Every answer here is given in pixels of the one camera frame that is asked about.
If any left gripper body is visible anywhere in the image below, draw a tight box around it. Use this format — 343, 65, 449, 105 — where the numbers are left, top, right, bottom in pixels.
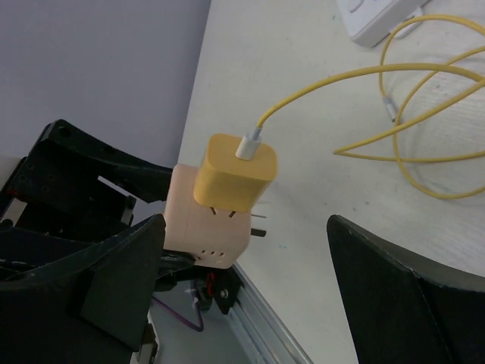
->
1, 156, 136, 281

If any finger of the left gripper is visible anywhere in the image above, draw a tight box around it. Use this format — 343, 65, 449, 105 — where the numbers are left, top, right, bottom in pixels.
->
30, 119, 173, 203

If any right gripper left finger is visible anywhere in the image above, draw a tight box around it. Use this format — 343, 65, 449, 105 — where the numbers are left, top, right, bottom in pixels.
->
1, 214, 165, 363

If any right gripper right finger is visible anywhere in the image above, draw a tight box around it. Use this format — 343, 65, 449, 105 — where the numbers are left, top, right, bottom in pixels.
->
327, 215, 484, 363

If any beige cube socket adapter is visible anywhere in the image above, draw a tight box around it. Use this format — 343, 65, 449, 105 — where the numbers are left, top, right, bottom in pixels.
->
163, 164, 267, 269

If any yellow charger plug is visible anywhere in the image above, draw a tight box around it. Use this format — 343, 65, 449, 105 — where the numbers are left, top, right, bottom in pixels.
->
193, 133, 278, 212

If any white power strip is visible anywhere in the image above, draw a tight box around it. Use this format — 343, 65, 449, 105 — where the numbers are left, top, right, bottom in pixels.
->
336, 0, 428, 48

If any aluminium rail frame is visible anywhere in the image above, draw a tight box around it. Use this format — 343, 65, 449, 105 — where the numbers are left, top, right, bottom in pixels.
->
208, 265, 313, 364

